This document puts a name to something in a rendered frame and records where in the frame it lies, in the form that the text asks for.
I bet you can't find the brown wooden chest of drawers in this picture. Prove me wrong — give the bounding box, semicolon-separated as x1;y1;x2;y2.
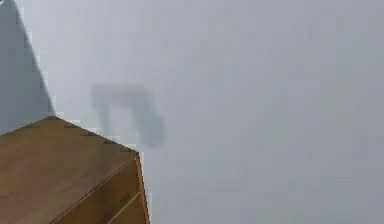
0;115;151;224

